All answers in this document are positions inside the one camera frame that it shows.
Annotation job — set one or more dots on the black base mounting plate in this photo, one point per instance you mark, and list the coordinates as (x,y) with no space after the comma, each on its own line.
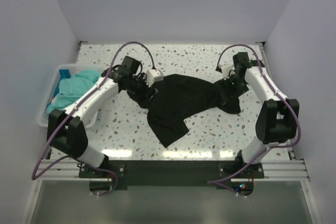
(122,174)

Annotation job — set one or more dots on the aluminium frame rail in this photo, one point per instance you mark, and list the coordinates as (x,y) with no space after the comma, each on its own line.
(60,169)

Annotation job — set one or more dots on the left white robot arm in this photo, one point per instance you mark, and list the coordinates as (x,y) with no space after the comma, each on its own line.
(66,128)

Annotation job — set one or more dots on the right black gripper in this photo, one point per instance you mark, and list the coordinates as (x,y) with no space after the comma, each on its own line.
(234,94)

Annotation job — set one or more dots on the blue t shirt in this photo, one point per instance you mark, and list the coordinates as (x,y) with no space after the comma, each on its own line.
(64,74)

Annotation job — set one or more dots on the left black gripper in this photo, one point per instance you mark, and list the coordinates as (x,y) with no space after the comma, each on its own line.
(142,78)

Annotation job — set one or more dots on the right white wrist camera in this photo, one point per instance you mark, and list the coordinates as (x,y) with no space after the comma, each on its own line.
(226,70)

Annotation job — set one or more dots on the teal t shirt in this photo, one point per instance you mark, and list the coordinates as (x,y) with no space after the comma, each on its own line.
(72,89)

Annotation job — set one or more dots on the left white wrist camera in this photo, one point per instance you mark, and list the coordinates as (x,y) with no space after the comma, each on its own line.
(153,75)

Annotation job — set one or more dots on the black t shirt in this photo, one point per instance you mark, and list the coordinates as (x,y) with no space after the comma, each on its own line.
(178,98)

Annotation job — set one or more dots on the white plastic laundry basket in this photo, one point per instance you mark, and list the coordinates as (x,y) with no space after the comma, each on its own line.
(72,68)

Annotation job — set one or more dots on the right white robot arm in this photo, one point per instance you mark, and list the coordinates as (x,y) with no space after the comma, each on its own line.
(278,117)

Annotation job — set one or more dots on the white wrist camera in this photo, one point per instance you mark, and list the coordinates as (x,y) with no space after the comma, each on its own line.
(153,75)
(226,70)

